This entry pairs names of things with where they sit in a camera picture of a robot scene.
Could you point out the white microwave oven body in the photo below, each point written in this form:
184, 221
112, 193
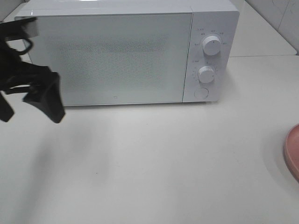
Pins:
209, 17

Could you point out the white microwave door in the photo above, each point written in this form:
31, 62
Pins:
115, 59

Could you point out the pink plate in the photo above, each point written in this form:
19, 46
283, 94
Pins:
291, 151

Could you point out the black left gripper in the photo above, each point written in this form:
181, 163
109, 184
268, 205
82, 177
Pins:
16, 76

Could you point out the white microwave knob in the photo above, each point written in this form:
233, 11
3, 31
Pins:
206, 74
211, 45

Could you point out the round white door release button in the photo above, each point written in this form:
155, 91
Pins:
201, 93

